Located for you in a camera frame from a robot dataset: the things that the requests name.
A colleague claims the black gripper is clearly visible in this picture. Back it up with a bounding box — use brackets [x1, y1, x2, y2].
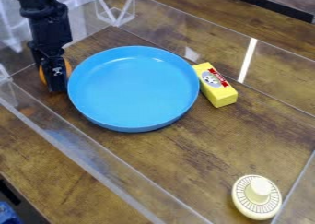
[18, 0, 72, 92]

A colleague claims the orange ball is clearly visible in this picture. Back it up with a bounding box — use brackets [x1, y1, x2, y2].
[39, 59, 72, 85]

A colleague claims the blue round tray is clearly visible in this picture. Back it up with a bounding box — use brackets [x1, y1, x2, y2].
[68, 46, 199, 133]

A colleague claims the yellow butter block toy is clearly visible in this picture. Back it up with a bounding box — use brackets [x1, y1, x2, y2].
[194, 62, 239, 108]

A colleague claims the blue object at corner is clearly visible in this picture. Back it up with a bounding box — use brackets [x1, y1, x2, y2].
[0, 202, 23, 224]

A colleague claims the cream round knob lid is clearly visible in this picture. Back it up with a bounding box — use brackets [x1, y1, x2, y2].
[231, 174, 282, 220]

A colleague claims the clear acrylic enclosure wall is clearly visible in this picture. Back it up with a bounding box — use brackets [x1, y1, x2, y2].
[0, 0, 315, 224]

